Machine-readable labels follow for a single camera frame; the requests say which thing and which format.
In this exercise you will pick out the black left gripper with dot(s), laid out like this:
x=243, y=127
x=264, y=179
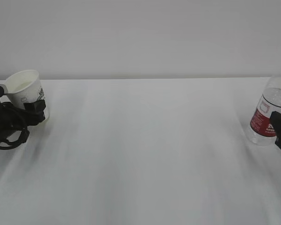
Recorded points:
x=14, y=119

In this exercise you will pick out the white paper cup green logo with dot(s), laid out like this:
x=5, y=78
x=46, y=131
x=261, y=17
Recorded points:
x=24, y=87

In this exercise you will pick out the clear water bottle red label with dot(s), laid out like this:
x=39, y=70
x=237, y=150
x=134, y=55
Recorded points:
x=260, y=131

